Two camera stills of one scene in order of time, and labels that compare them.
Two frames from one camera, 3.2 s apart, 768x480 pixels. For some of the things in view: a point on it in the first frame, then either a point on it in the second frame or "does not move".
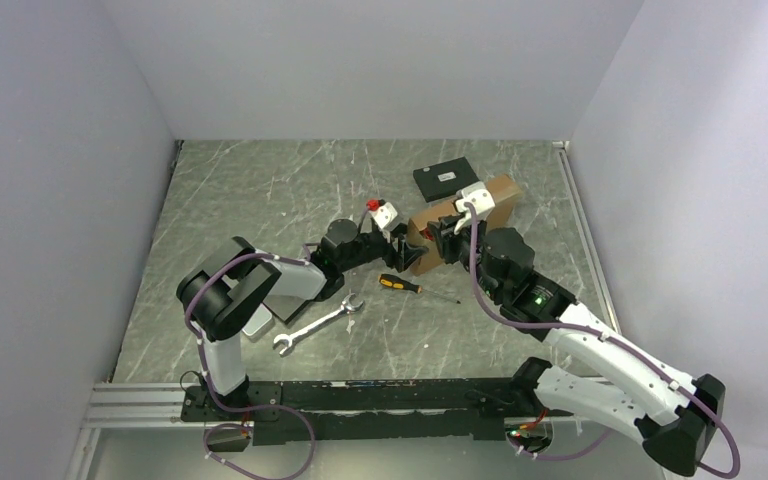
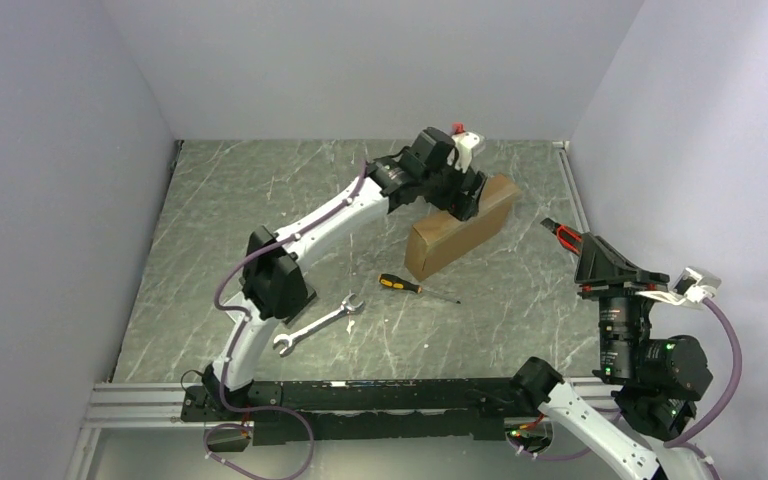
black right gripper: x=447 y=238 -> x=600 y=271
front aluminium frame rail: x=150 y=405 does not move
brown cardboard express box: x=503 y=192 does not move
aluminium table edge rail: x=568 y=165 does not move
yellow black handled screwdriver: x=399 y=283 does not move
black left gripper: x=404 y=254 -> x=463 y=207
